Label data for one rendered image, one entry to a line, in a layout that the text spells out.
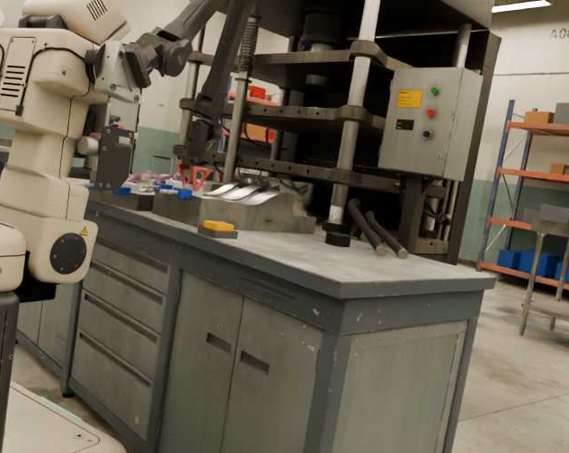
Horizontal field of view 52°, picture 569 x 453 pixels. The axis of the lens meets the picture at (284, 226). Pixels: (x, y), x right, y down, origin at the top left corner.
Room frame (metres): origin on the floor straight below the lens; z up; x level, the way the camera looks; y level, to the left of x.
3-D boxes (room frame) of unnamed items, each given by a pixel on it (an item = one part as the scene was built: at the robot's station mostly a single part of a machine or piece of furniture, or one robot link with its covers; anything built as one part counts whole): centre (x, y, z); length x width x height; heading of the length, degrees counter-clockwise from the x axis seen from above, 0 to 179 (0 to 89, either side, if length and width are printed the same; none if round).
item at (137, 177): (2.14, 0.47, 0.90); 0.26 x 0.18 x 0.08; 151
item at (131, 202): (2.15, 0.47, 0.86); 0.50 x 0.26 x 0.11; 151
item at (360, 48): (2.98, -0.06, 1.45); 1.29 x 0.82 x 0.19; 44
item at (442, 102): (2.28, -0.49, 0.74); 0.31 x 0.22 x 1.47; 44
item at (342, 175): (2.98, -0.07, 0.96); 1.29 x 0.83 x 0.18; 44
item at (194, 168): (1.74, 0.29, 0.95); 0.07 x 0.07 x 0.09; 44
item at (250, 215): (1.95, 0.16, 0.87); 0.50 x 0.26 x 0.14; 134
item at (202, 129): (1.76, 0.29, 1.08); 0.07 x 0.06 x 0.07; 161
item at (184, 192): (1.72, 0.32, 0.89); 0.13 x 0.05 x 0.05; 134
